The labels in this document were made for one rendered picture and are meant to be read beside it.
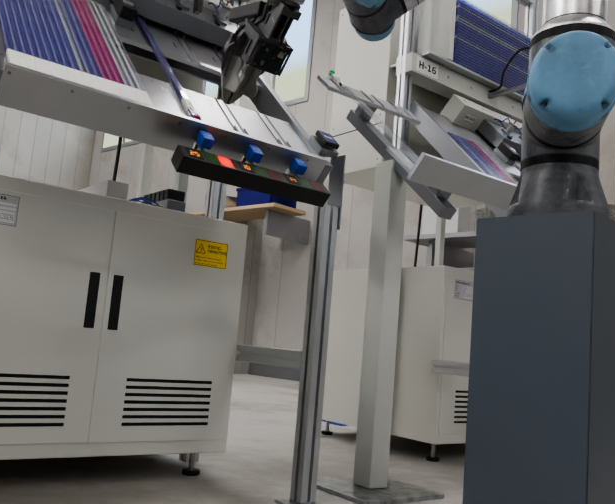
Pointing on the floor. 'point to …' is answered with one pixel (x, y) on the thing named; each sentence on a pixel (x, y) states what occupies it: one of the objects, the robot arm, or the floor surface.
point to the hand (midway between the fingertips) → (228, 95)
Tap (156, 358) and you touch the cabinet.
